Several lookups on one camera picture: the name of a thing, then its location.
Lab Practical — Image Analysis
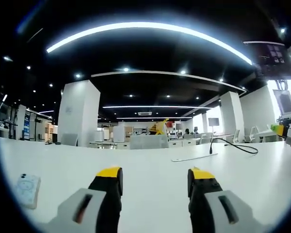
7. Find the long curved ceiling light strip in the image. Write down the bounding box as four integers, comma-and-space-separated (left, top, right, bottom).
46, 22, 253, 66

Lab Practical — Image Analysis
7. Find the grey chair back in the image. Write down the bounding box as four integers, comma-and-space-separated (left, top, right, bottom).
61, 133, 79, 147

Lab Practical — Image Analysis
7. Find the white cabinet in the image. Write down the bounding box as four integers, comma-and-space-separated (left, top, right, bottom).
112, 126, 126, 143

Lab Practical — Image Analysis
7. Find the monitor on floor stand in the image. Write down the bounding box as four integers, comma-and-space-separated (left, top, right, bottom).
208, 117, 220, 133

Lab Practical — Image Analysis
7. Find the phone in pale printed case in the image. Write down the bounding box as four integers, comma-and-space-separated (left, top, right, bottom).
15, 173, 42, 210

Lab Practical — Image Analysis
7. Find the black data cable USB plug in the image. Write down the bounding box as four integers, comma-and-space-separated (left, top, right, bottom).
209, 138, 259, 155

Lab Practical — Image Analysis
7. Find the blue standing banner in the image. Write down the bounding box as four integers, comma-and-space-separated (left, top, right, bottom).
22, 114, 31, 140

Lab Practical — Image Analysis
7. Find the white desk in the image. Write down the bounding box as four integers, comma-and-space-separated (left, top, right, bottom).
0, 136, 291, 233

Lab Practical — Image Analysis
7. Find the yellow machine frame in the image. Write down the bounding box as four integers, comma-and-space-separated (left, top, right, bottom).
148, 118, 171, 135

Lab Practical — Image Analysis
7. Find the grey desk partition panel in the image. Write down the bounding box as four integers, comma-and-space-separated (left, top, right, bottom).
129, 134, 169, 150

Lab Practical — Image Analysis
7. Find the white USB port strip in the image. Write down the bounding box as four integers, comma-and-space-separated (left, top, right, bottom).
171, 152, 219, 163

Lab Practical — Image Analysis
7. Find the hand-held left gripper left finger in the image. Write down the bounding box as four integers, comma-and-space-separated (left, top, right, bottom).
47, 166, 124, 233

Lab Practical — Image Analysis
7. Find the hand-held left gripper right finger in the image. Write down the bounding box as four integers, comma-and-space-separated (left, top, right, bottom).
187, 166, 258, 233

